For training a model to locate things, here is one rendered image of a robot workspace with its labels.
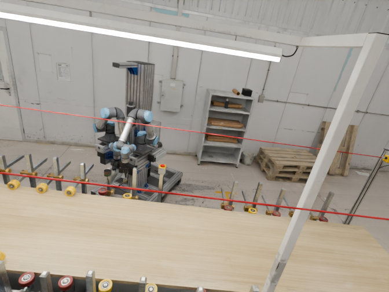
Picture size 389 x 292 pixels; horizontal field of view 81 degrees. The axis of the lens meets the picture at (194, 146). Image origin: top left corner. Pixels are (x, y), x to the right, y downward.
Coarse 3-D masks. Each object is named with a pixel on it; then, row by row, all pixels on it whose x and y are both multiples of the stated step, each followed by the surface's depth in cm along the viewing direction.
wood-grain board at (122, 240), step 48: (0, 192) 199; (48, 192) 208; (0, 240) 157; (48, 240) 162; (96, 240) 168; (144, 240) 175; (192, 240) 181; (240, 240) 189; (336, 240) 206; (192, 288) 147; (240, 288) 151; (288, 288) 156; (336, 288) 162; (384, 288) 168
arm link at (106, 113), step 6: (102, 108) 247; (108, 108) 249; (114, 108) 252; (102, 114) 249; (108, 114) 247; (114, 114) 252; (102, 120) 261; (96, 126) 275; (102, 126) 274; (96, 132) 281
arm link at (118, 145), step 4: (136, 108) 240; (132, 112) 238; (128, 116) 238; (132, 116) 237; (128, 120) 237; (132, 120) 238; (128, 124) 235; (132, 124) 238; (124, 128) 234; (128, 128) 235; (124, 132) 233; (128, 132) 235; (120, 136) 232; (124, 136) 232; (120, 140) 230; (124, 140) 232; (116, 144) 229; (120, 144) 229; (116, 148) 231; (120, 148) 228
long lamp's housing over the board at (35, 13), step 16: (32, 16) 132; (48, 16) 132; (64, 16) 133; (80, 16) 134; (128, 32) 136; (144, 32) 136; (160, 32) 137; (176, 32) 137; (224, 48) 140; (240, 48) 140; (256, 48) 140; (272, 48) 141
